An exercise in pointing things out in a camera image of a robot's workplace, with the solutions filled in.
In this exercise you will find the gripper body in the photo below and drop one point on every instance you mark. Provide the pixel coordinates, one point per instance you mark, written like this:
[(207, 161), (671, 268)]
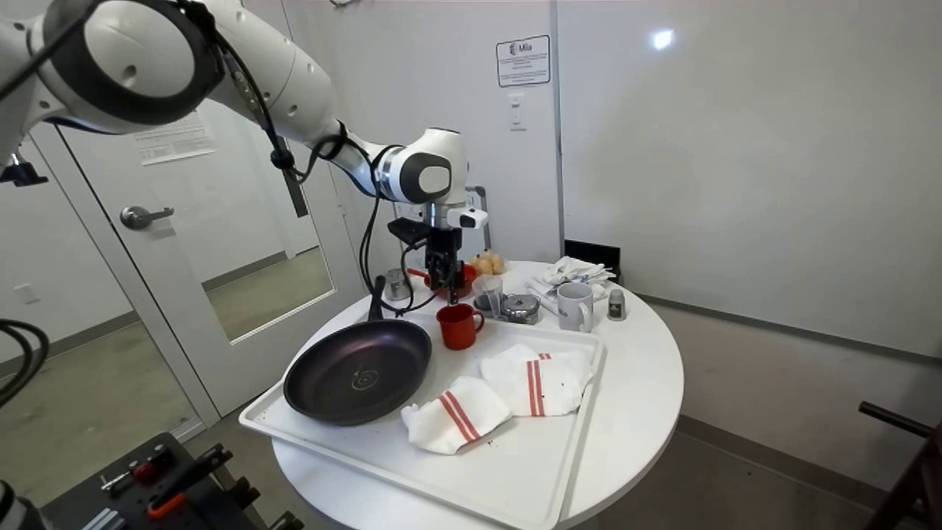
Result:
[(444, 249)]

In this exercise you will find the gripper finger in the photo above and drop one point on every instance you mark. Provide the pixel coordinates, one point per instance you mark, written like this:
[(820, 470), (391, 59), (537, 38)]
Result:
[(435, 280), (454, 288)]

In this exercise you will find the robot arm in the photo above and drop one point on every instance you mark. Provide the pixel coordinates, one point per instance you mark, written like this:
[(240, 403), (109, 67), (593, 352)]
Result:
[(294, 81)]

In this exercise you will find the clear glass cup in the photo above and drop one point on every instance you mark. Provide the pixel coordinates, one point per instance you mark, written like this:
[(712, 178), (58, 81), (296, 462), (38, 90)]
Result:
[(488, 291)]

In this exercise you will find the small metal cup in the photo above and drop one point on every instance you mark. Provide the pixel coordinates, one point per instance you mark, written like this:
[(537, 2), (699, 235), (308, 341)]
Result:
[(397, 285)]

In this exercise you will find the red cup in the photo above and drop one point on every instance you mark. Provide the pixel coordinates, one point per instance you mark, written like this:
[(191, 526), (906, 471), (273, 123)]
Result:
[(458, 329)]

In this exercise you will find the red bowl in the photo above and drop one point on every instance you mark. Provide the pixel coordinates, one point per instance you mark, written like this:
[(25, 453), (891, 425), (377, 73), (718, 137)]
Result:
[(466, 278)]

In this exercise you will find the orange bread rolls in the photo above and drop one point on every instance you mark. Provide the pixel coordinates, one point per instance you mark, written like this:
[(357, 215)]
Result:
[(489, 263)]

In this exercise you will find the round metal tin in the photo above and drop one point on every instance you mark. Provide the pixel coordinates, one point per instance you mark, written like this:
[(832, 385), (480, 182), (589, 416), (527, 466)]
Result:
[(521, 309)]

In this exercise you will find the white mug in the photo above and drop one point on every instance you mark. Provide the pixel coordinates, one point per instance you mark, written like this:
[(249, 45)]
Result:
[(572, 305)]

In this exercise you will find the dark frying pan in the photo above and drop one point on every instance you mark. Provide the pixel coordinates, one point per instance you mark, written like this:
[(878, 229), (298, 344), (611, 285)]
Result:
[(357, 372)]

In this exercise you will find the heap of white cloths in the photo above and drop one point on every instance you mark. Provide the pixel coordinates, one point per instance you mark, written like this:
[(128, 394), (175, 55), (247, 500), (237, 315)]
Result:
[(574, 271)]

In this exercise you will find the white towel with red stripes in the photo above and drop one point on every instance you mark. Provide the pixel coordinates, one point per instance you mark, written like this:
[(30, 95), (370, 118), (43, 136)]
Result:
[(452, 416), (541, 383)]

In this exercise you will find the black box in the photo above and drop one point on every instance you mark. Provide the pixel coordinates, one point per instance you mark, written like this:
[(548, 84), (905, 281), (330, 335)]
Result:
[(600, 255)]

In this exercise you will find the small grey shaker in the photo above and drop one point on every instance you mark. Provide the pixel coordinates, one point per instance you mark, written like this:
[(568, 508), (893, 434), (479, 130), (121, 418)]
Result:
[(617, 305)]

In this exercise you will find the white tray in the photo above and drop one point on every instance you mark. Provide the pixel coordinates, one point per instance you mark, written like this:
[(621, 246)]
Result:
[(508, 464)]

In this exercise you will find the white door with window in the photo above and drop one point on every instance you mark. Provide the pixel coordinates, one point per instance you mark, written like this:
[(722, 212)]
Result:
[(184, 294)]

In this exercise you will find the paper sheet on door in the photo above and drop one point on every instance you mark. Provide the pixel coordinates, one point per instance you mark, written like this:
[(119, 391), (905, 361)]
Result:
[(173, 140)]

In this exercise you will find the black and orange clamp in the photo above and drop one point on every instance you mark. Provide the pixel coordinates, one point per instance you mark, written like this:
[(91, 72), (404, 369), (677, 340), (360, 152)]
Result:
[(188, 478)]

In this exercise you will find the red and silver tool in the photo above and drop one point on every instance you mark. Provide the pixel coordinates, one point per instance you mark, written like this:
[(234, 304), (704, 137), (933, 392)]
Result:
[(140, 471)]

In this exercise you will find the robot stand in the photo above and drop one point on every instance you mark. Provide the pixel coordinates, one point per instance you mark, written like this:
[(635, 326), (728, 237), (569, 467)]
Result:
[(140, 508)]

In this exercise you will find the dark wooden chair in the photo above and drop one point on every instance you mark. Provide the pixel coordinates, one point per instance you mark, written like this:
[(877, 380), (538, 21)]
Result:
[(909, 471)]

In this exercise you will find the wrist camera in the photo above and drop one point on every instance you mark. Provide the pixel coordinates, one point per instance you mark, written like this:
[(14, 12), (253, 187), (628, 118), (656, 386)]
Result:
[(408, 231)]

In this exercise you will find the light switch plate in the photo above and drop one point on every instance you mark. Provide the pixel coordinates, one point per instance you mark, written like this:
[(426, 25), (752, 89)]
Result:
[(517, 111)]

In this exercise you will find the wall sign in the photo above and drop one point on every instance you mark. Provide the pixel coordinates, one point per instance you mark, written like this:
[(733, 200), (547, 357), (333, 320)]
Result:
[(523, 61)]

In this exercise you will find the wall socket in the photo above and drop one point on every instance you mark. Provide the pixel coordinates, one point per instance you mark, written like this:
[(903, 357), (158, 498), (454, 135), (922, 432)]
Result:
[(27, 294)]

